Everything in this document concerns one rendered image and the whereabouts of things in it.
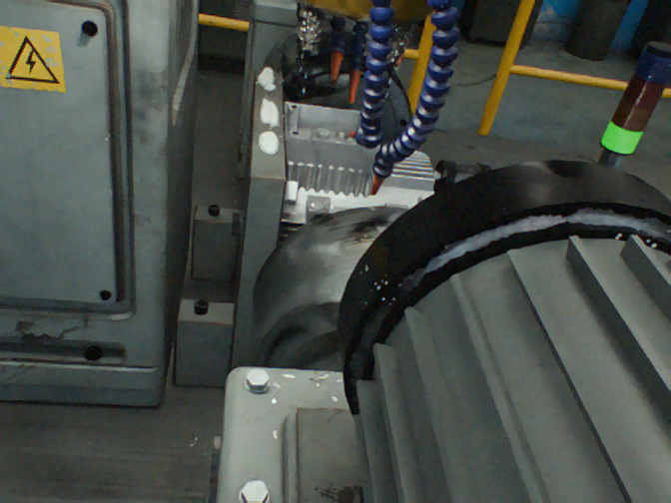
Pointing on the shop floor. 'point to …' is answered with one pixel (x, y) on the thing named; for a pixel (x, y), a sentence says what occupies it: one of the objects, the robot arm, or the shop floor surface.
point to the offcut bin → (495, 19)
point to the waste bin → (595, 28)
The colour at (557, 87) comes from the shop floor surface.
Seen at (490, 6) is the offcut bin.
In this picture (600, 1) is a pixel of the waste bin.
